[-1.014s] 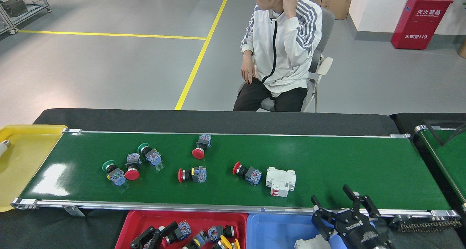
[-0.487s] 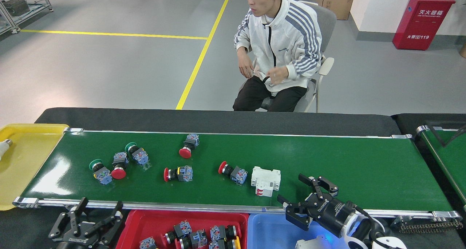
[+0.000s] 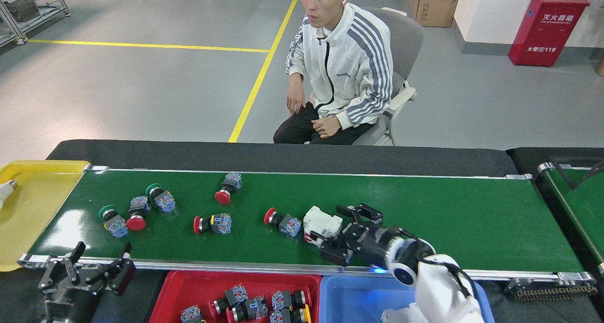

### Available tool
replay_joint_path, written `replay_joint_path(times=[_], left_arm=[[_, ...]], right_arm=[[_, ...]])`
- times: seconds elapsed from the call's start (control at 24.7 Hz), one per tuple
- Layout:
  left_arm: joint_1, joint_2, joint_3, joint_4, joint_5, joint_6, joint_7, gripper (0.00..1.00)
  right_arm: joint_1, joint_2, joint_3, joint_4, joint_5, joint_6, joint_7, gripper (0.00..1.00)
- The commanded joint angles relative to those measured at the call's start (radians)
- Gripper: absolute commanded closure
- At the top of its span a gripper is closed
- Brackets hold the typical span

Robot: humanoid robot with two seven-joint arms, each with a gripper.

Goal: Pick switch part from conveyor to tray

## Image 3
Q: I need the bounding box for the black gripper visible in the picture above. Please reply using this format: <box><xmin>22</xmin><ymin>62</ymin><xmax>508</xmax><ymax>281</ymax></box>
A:
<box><xmin>39</xmin><ymin>242</ymin><xmax>136</xmax><ymax>323</ymax></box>
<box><xmin>321</xmin><ymin>203</ymin><xmax>397</xmax><ymax>267</ymax></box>

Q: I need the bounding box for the white circuit breaker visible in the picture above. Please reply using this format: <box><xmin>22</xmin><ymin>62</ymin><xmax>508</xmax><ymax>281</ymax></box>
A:
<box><xmin>303</xmin><ymin>206</ymin><xmax>344</xmax><ymax>244</ymax></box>
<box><xmin>381</xmin><ymin>302</ymin><xmax>420</xmax><ymax>323</ymax></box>

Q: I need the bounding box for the red mushroom button switch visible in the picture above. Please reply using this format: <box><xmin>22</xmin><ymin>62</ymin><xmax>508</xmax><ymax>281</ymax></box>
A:
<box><xmin>193</xmin><ymin>213</ymin><xmax>232</xmax><ymax>235</ymax></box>
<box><xmin>126</xmin><ymin>196</ymin><xmax>151</xmax><ymax>231</ymax></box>
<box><xmin>264</xmin><ymin>207</ymin><xmax>302</xmax><ymax>239</ymax></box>
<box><xmin>215</xmin><ymin>173</ymin><xmax>243</xmax><ymax>205</ymax></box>

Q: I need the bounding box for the yellow button switch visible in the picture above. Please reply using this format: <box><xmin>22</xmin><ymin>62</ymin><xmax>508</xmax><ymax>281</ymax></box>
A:
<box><xmin>270</xmin><ymin>306</ymin><xmax>312</xmax><ymax>323</ymax></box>

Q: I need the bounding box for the blue plastic tray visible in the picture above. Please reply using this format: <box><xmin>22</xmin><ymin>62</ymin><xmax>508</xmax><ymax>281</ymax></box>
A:
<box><xmin>319</xmin><ymin>275</ymin><xmax>495</xmax><ymax>323</ymax></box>

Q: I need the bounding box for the yellow plastic tray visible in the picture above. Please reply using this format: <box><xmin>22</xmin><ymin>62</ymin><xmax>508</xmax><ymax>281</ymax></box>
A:
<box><xmin>0</xmin><ymin>160</ymin><xmax>90</xmax><ymax>272</ymax></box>

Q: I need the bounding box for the red plastic tray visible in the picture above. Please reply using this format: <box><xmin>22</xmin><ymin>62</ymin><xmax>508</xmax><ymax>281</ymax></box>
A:
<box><xmin>149</xmin><ymin>270</ymin><xmax>322</xmax><ymax>323</ymax></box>

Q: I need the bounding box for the white cylindrical part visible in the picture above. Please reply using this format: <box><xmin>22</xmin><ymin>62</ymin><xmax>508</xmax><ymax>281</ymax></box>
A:
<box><xmin>0</xmin><ymin>180</ymin><xmax>18</xmax><ymax>209</ymax></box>

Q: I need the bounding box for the short green conveyor belt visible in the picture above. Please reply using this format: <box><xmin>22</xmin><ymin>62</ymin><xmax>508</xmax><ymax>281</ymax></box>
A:
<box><xmin>538</xmin><ymin>161</ymin><xmax>604</xmax><ymax>274</ymax></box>

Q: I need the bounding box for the person's left hand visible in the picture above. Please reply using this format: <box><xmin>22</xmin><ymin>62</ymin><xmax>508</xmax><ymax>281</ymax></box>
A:
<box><xmin>312</xmin><ymin>116</ymin><xmax>343</xmax><ymax>138</ymax></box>

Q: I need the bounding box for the person's right hand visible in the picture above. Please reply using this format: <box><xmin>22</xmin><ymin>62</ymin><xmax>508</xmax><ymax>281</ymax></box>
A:
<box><xmin>287</xmin><ymin>75</ymin><xmax>306</xmax><ymax>116</ymax></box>

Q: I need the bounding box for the person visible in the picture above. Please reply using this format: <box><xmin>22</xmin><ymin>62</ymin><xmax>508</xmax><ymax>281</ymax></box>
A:
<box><xmin>273</xmin><ymin>0</ymin><xmax>394</xmax><ymax>145</ymax></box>

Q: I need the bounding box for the grey office chair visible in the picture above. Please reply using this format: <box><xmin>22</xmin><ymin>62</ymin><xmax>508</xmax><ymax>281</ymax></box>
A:
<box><xmin>352</xmin><ymin>7</ymin><xmax>424</xmax><ymax>146</ymax></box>

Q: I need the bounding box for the brown cardboard box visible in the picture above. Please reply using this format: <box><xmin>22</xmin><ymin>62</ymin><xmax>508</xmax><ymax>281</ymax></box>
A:
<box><xmin>409</xmin><ymin>0</ymin><xmax>463</xmax><ymax>28</ymax></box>

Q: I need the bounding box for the silver metal rack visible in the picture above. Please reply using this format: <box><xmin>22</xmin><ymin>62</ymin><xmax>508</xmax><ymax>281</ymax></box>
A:
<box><xmin>0</xmin><ymin>0</ymin><xmax>70</xmax><ymax>47</ymax></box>

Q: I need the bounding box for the black box on rack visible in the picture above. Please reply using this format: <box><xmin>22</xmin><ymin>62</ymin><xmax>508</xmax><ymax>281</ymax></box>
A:
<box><xmin>5</xmin><ymin>0</ymin><xmax>41</xmax><ymax>22</ymax></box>

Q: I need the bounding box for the red fire extinguisher box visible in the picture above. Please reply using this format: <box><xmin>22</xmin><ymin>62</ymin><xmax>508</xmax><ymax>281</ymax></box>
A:
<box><xmin>508</xmin><ymin>0</ymin><xmax>590</xmax><ymax>67</ymax></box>

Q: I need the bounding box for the black drive chain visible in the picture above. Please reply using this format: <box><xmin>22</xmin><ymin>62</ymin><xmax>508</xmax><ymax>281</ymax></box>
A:
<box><xmin>504</xmin><ymin>278</ymin><xmax>597</xmax><ymax>301</ymax></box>

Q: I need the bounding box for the black hose bundle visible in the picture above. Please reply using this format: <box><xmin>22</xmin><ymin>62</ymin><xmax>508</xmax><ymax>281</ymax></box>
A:
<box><xmin>550</xmin><ymin>158</ymin><xmax>604</xmax><ymax>189</ymax></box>

